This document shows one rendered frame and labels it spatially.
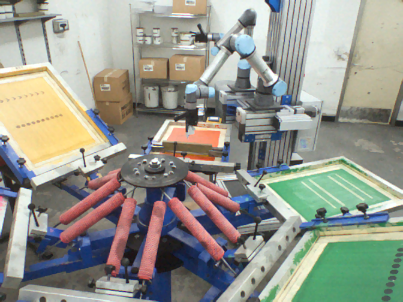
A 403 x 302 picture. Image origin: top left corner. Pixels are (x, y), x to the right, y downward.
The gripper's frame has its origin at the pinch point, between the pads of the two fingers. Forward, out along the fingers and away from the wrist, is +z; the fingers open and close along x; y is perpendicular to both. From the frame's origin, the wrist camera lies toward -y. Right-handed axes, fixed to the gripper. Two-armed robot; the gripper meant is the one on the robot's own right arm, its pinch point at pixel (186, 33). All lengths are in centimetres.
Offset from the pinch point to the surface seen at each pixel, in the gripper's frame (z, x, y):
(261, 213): -85, -163, 54
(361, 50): -217, 281, 83
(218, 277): -70, -213, 47
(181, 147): -25, -113, 50
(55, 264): 1, -223, 46
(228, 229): -72, -203, 27
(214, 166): -53, -135, 47
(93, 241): -14, -213, 38
